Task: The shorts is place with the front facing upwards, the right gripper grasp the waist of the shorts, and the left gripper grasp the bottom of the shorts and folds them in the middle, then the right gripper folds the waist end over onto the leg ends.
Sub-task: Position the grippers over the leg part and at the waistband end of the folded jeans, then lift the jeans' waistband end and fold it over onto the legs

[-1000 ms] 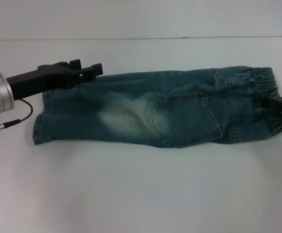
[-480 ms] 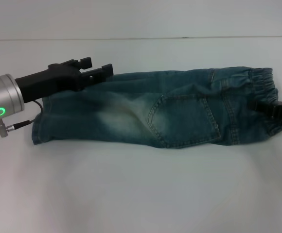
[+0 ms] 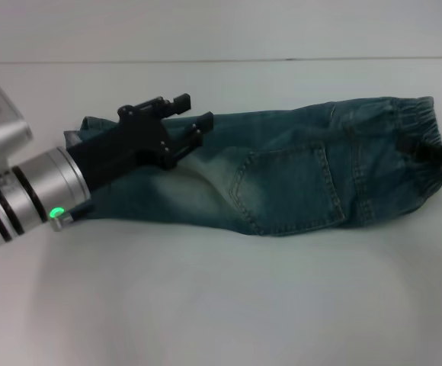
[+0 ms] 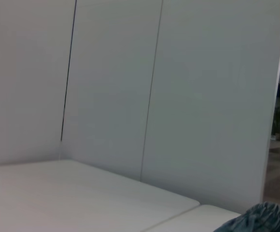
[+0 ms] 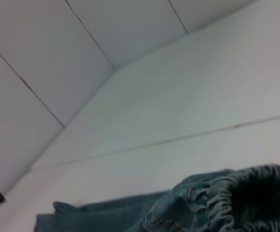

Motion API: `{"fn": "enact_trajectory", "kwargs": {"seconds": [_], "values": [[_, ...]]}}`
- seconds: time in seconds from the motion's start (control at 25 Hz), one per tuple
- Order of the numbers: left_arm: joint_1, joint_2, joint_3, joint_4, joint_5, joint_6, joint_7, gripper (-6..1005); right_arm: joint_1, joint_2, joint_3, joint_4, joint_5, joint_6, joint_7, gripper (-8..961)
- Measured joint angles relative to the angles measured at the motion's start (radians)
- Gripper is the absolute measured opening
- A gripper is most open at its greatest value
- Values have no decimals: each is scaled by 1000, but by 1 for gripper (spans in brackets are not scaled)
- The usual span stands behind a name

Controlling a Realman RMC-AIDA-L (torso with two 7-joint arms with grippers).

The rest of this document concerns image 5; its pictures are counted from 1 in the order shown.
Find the blue denim shorts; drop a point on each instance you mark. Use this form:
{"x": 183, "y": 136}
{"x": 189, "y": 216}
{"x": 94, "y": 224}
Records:
{"x": 214, "y": 205}

